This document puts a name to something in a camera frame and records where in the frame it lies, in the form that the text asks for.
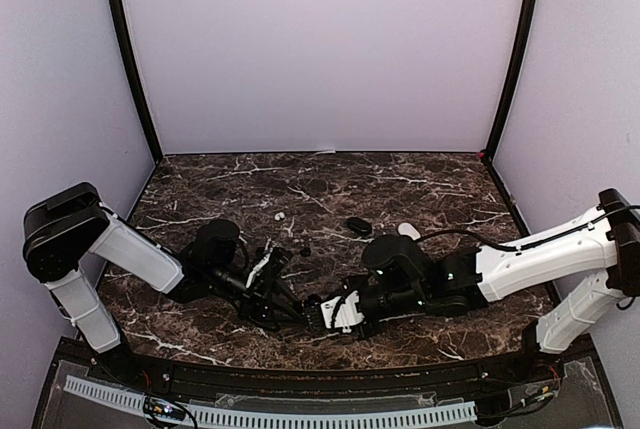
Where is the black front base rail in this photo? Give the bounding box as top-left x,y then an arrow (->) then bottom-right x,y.
49,336 -> 596,400

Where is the right black frame post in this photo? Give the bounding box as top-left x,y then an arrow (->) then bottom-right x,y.
482,0 -> 537,165

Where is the black frame post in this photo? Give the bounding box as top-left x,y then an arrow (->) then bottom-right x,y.
482,0 -> 537,165
108,0 -> 164,165

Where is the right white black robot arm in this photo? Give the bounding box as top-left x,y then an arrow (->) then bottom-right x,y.
320,189 -> 639,383

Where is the left black frame post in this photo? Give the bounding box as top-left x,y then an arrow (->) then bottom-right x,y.
108,0 -> 164,165

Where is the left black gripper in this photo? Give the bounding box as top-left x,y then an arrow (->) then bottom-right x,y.
208,263 -> 308,324

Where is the black oval charging case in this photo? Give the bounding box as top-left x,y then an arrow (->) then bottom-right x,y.
345,217 -> 373,236

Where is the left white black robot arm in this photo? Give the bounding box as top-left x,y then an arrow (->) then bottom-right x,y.
23,182 -> 303,385

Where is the white slotted cable duct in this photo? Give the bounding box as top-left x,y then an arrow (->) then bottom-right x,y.
63,376 -> 477,428

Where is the white oval charging case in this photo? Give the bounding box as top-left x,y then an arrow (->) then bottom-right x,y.
397,222 -> 421,240

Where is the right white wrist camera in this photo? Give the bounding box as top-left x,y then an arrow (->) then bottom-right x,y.
303,290 -> 365,334

